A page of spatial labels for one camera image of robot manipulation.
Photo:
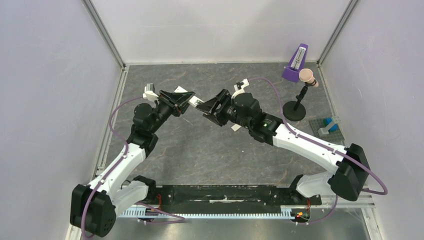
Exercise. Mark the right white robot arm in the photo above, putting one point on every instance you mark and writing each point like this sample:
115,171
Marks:
342,176

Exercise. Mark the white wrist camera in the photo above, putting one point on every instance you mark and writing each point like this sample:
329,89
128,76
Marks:
239,87
149,93

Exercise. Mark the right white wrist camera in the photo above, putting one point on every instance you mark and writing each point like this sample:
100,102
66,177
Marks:
239,87

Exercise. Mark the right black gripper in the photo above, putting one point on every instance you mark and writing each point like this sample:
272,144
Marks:
220,108

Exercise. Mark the black stand with pink head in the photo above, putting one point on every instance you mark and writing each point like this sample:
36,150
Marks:
294,110

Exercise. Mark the purple metronome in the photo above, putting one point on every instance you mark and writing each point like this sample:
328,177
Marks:
292,70

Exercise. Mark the blue and grey bricks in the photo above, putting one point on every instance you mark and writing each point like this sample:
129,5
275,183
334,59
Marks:
331,124

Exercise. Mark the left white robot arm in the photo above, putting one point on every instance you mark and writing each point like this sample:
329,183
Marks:
96,205

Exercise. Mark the white remote battery cover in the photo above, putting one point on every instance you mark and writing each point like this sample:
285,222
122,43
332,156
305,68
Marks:
235,127

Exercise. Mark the white slotted cable duct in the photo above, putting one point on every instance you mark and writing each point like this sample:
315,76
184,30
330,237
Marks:
142,212

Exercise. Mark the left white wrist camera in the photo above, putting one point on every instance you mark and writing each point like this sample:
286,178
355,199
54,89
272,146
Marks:
149,93

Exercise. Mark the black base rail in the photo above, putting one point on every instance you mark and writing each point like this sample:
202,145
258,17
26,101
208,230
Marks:
226,198

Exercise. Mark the white remote control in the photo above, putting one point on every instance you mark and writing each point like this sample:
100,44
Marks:
194,101

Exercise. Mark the grey brick baseplate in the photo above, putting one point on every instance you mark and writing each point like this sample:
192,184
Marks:
335,137

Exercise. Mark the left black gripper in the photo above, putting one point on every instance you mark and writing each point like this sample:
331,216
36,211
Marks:
177,102

